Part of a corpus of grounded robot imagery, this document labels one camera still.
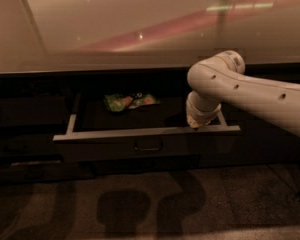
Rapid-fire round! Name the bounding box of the green snack bag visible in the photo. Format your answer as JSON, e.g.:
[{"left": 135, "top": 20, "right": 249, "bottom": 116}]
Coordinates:
[{"left": 103, "top": 92, "right": 160, "bottom": 113}]

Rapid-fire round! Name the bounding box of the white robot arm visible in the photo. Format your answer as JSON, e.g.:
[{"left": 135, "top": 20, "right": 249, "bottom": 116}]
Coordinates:
[{"left": 186, "top": 50, "right": 300, "bottom": 137}]

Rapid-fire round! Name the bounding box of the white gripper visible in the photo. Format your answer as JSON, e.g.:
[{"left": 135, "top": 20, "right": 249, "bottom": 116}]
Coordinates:
[{"left": 186, "top": 91, "right": 221, "bottom": 129}]

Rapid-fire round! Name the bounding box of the dark drawer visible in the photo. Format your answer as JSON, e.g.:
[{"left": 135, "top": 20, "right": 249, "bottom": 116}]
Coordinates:
[
  {"left": 0, "top": 96, "right": 69, "bottom": 127},
  {"left": 0, "top": 161, "right": 96, "bottom": 185},
  {"left": 0, "top": 134, "right": 59, "bottom": 158},
  {"left": 53, "top": 94, "right": 240, "bottom": 162},
  {"left": 90, "top": 155, "right": 200, "bottom": 175}
]

